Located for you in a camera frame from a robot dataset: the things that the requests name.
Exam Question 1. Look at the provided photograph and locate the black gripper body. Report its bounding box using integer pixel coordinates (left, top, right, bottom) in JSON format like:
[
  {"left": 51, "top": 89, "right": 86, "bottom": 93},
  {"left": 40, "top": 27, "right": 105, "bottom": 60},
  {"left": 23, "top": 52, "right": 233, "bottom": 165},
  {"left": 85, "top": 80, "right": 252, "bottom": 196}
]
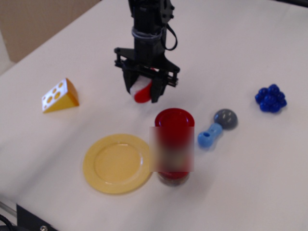
[{"left": 114, "top": 35, "right": 180, "bottom": 87}]

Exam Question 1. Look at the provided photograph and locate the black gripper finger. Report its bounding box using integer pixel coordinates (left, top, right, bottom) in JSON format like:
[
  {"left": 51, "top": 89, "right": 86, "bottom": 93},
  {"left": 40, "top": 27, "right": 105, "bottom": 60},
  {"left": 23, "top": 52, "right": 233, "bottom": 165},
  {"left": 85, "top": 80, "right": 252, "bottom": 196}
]
[
  {"left": 150, "top": 77, "right": 169, "bottom": 103},
  {"left": 121, "top": 62, "right": 141, "bottom": 93}
]

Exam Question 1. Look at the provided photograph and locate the red and white toy sushi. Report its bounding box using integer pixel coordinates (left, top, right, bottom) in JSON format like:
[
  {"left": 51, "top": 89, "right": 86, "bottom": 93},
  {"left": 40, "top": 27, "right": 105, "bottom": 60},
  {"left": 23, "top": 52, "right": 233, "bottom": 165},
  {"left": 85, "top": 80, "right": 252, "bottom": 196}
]
[{"left": 129, "top": 72, "right": 156, "bottom": 103}]

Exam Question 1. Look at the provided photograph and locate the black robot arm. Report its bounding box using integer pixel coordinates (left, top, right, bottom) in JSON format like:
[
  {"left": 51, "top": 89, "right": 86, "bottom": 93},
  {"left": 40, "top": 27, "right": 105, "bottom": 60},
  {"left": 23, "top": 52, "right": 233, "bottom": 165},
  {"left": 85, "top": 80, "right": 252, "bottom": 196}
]
[{"left": 115, "top": 0, "right": 180, "bottom": 103}]

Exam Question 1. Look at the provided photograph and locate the yellow plastic plate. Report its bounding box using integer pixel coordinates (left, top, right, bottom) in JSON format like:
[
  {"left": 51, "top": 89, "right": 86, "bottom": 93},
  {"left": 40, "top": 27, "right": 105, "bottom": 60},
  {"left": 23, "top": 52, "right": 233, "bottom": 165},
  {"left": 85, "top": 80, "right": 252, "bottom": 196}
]
[{"left": 83, "top": 134, "right": 152, "bottom": 194}]

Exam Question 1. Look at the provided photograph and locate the yellow toy cheese wedge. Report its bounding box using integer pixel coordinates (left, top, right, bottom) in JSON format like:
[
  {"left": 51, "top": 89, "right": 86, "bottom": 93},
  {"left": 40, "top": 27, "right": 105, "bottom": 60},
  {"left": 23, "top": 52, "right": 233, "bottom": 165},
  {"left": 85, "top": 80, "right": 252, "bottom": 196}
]
[{"left": 41, "top": 78, "right": 79, "bottom": 113}]

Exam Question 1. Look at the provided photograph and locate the blue and grey toy scoop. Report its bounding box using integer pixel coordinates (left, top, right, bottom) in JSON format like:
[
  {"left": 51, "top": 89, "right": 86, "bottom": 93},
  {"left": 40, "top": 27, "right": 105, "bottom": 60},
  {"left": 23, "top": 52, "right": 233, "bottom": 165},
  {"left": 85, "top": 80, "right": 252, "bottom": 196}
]
[{"left": 197, "top": 109, "right": 238, "bottom": 149}]

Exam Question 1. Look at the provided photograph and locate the blue toy grape cluster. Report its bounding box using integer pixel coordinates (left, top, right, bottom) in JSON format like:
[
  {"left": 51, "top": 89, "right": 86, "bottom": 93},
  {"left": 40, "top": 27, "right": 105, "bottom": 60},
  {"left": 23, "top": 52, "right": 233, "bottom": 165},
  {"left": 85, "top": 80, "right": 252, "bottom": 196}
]
[{"left": 255, "top": 84, "right": 287, "bottom": 113}]

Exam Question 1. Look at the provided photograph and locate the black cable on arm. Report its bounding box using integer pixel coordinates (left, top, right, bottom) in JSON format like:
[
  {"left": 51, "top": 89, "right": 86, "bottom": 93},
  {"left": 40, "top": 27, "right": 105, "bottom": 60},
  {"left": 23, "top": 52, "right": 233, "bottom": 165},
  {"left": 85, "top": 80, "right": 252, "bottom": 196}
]
[{"left": 165, "top": 23, "right": 179, "bottom": 51}]

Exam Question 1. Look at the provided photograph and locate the black corner bracket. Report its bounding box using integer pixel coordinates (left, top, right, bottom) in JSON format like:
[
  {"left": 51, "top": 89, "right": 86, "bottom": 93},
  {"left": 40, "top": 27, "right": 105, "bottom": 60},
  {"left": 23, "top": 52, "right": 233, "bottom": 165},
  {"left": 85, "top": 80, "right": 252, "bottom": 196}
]
[{"left": 16, "top": 205, "right": 57, "bottom": 231}]

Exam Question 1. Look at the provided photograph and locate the aluminium frame rail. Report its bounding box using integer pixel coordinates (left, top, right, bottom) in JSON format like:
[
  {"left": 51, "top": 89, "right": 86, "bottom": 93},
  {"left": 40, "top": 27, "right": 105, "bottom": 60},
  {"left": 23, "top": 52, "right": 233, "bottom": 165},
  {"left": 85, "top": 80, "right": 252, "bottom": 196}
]
[{"left": 0, "top": 197, "right": 17, "bottom": 217}]

